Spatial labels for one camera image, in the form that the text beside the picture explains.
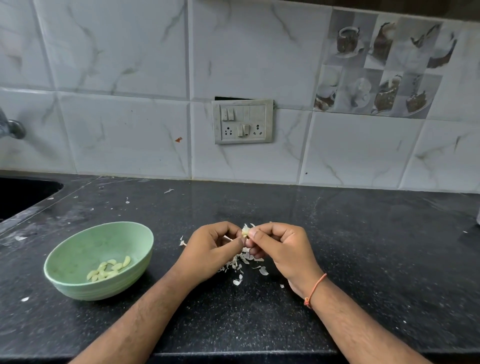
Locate person's left hand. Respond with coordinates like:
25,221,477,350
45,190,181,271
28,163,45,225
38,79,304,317
173,221,247,289

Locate person's right hand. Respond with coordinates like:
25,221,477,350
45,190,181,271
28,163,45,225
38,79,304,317
245,222,324,298

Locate person's left forearm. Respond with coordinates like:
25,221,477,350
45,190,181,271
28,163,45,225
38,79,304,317
69,262,205,364

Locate person's right forearm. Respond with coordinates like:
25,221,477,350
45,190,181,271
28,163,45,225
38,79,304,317
288,274,433,364

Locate pile of garlic peels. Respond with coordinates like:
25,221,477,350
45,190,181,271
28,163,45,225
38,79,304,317
217,245,271,287

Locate orange thread wristband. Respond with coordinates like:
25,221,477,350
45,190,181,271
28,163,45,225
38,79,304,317
304,273,328,309

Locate pile of peeled garlic cloves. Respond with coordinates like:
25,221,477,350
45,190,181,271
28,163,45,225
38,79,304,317
86,256,132,283

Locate green plastic bowl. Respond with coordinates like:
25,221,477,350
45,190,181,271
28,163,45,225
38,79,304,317
43,221,155,302

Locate black kitchen sink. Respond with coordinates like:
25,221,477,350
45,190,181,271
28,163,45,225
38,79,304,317
0,177,64,223

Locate metal water tap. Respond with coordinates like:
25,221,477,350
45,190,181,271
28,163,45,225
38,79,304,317
0,107,27,140

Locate grey wall switch socket board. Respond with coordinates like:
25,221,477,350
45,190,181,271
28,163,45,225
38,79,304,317
211,99,275,145

